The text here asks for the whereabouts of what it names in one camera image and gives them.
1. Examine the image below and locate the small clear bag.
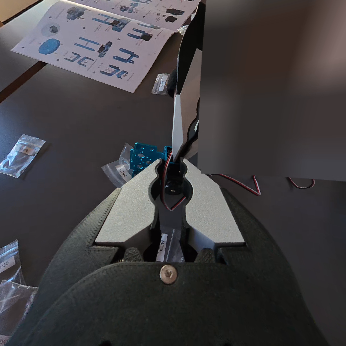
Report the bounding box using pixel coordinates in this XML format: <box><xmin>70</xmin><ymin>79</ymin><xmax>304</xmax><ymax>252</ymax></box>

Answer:
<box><xmin>0</xmin><ymin>134</ymin><xmax>46</xmax><ymax>179</ymax></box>

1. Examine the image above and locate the red white black servo cable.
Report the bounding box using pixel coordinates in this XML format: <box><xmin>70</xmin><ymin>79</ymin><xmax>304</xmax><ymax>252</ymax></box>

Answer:
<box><xmin>159</xmin><ymin>151</ymin><xmax>315</xmax><ymax>211</ymax></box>

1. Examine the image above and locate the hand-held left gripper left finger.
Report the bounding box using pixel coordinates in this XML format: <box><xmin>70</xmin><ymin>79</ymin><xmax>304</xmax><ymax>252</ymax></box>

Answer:
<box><xmin>95</xmin><ymin>159</ymin><xmax>163</xmax><ymax>262</ymax></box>

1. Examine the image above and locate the instruction booklet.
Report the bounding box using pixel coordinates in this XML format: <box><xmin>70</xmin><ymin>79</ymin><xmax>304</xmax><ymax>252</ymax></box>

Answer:
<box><xmin>11</xmin><ymin>0</ymin><xmax>202</xmax><ymax>94</ymax></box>

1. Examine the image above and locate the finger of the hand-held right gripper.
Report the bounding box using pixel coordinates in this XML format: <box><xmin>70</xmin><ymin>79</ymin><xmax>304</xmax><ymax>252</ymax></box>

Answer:
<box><xmin>183</xmin><ymin>120</ymin><xmax>200</xmax><ymax>160</ymax></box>
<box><xmin>172</xmin><ymin>49</ymin><xmax>204</xmax><ymax>163</ymax></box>

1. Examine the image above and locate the clear bag of metal nuts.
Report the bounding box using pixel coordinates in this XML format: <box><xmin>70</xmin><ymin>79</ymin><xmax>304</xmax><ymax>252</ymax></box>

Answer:
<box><xmin>151</xmin><ymin>74</ymin><xmax>171</xmax><ymax>96</ymax></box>

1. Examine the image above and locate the dark grey desk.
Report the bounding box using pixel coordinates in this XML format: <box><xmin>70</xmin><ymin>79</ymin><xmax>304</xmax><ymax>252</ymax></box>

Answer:
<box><xmin>0</xmin><ymin>0</ymin><xmax>346</xmax><ymax>346</ymax></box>

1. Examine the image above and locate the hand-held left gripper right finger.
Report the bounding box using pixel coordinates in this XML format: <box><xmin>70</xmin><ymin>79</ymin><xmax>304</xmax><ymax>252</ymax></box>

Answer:
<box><xmin>183</xmin><ymin>158</ymin><xmax>246</xmax><ymax>260</ymax></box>

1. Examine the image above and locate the servo with blue bracket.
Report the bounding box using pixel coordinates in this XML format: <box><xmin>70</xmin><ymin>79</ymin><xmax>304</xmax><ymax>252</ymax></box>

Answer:
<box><xmin>130</xmin><ymin>142</ymin><xmax>190</xmax><ymax>209</ymax></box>

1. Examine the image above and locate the long clear screw bag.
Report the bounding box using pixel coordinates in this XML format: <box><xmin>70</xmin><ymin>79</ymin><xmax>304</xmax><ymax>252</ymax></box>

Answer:
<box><xmin>0</xmin><ymin>239</ymin><xmax>21</xmax><ymax>284</ymax></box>

